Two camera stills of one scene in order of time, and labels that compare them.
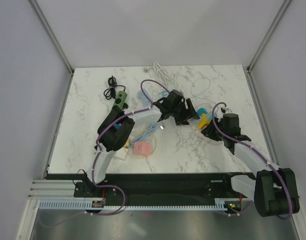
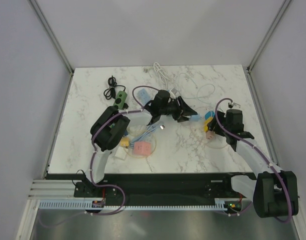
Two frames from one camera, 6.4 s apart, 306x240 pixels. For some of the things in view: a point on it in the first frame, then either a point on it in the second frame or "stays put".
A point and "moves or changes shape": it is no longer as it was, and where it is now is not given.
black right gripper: (208, 131) to (216, 129)
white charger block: (121, 154) stays put
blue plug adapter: (201, 111) moves or changes shape
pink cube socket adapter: (142, 148) stays put
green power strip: (120, 99) stays put
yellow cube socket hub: (203, 121) moves or changes shape
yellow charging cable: (147, 132) moves or changes shape
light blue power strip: (146, 101) stays put
